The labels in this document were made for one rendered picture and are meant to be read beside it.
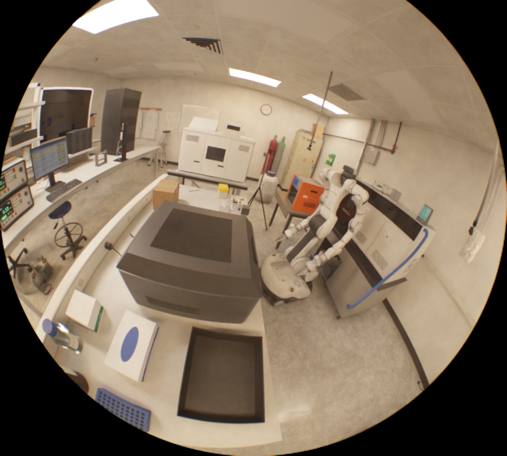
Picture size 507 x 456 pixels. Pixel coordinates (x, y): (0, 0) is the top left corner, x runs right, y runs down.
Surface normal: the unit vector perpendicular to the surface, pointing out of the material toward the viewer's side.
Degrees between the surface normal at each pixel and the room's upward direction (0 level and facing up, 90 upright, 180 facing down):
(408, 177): 90
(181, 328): 0
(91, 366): 0
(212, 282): 57
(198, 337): 0
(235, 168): 90
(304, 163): 90
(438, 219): 90
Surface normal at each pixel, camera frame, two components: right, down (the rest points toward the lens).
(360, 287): -0.96, -0.19
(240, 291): 0.21, -0.08
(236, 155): 0.09, 0.46
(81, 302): 0.26, -0.87
